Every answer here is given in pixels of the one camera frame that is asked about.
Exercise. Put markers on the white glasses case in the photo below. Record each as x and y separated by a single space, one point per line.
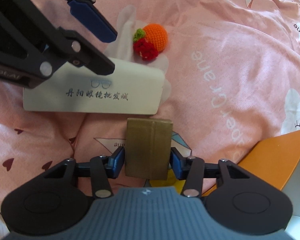
95 95

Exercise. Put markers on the orange cardboard box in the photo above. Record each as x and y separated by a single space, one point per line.
270 162

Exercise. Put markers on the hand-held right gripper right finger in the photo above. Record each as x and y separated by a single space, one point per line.
176 166

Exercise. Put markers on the gold cardboard box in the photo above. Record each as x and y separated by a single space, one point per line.
147 150

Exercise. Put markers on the pink printed blanket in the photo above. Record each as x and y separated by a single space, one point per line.
227 55

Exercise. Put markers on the crocheted orange fruit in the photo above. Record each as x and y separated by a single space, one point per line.
152 38

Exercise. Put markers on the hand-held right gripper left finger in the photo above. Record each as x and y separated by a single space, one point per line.
118 163

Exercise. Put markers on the white tissue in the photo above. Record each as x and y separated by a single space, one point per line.
125 35

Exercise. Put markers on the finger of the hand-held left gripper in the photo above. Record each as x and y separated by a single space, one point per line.
65 47
93 21

